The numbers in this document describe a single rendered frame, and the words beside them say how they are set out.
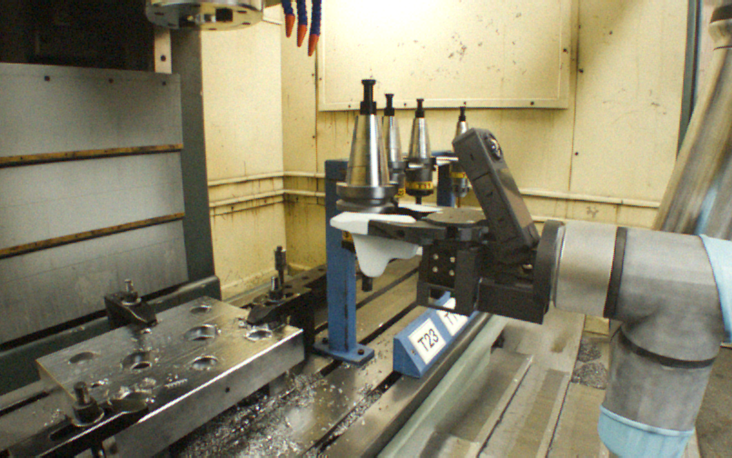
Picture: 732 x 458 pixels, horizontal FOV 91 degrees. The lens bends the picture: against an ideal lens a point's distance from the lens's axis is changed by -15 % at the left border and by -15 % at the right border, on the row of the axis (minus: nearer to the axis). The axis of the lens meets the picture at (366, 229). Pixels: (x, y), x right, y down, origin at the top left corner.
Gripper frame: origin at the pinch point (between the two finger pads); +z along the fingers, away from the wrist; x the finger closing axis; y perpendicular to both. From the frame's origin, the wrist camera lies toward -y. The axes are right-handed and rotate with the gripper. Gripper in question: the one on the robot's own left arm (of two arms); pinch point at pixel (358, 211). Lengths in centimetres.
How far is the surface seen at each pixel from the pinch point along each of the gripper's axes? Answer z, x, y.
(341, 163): 13.0, 14.9, -3.3
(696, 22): -42, 100, -41
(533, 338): -9, 73, 46
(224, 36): 107, 70, -43
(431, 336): 0.5, 23.1, 25.1
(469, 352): -3.3, 32.9, 31.8
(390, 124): 8.0, 20.7, -9.1
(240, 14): 19.6, 1.9, -23.3
